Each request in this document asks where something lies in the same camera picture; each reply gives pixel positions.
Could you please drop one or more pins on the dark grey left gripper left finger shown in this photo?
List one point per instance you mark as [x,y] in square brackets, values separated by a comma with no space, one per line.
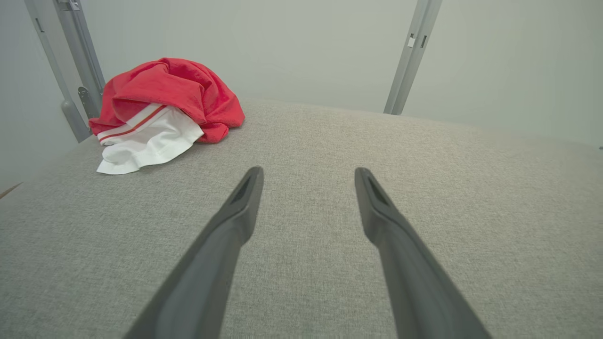
[212,263]

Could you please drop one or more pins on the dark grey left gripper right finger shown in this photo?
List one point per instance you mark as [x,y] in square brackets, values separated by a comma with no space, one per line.
[414,278]

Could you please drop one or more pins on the red garment with white trim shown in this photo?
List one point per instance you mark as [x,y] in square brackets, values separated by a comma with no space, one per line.
[179,84]

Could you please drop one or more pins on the thin grey metal post with foot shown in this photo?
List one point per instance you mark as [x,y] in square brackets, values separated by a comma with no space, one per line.
[74,120]

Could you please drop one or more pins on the grey metal double frame post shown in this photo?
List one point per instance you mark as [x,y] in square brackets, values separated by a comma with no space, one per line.
[410,61]

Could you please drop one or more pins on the thick grey metal frame post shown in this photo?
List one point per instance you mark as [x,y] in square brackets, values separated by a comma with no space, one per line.
[80,47]

